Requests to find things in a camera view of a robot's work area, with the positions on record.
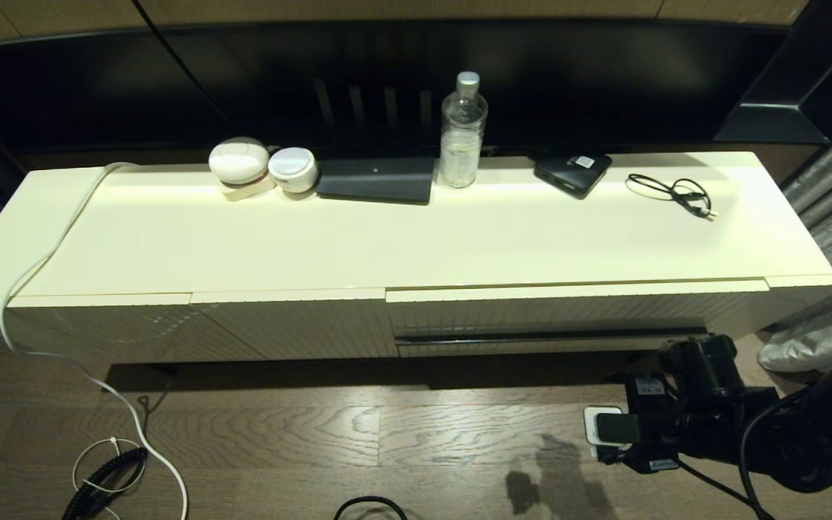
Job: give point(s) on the black flat rectangular box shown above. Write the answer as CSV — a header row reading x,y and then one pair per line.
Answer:
x,y
376,180

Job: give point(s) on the white low cabinet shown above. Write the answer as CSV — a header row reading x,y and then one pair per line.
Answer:
x,y
315,238

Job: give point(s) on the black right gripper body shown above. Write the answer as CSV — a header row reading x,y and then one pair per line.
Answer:
x,y
658,433

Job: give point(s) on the black glossy wall frame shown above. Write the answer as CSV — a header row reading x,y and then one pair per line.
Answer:
x,y
770,115

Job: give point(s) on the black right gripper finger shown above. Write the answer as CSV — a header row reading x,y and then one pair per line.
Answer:
x,y
612,455

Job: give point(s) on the large white round device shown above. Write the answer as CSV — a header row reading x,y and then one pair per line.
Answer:
x,y
238,162

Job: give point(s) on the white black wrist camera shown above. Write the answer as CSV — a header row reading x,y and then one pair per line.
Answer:
x,y
607,426

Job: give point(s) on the cream device base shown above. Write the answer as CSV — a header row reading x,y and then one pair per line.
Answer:
x,y
245,193

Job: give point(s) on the white round jar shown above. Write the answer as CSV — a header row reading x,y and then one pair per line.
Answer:
x,y
292,170

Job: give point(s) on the cream glossy cabinet door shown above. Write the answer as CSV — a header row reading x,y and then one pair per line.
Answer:
x,y
134,325

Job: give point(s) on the black television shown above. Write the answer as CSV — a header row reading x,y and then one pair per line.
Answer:
x,y
531,87

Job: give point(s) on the small black box white label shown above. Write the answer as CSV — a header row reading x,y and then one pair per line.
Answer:
x,y
568,177

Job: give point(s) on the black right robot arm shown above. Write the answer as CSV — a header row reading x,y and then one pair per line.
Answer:
x,y
820,433

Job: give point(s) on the clear plastic water bottle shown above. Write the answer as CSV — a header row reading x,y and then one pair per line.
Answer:
x,y
461,144

